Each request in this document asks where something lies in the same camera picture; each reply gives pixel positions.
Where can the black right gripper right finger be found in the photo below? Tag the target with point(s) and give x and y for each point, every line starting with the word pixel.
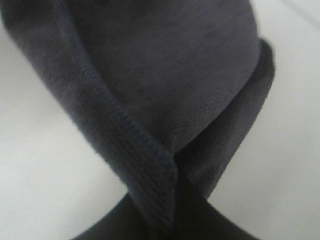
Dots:
pixel 196 219

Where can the dark grey towel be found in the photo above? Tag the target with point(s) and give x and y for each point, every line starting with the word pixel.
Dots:
pixel 154 85

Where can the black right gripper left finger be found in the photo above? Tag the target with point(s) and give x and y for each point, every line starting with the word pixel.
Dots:
pixel 124 222

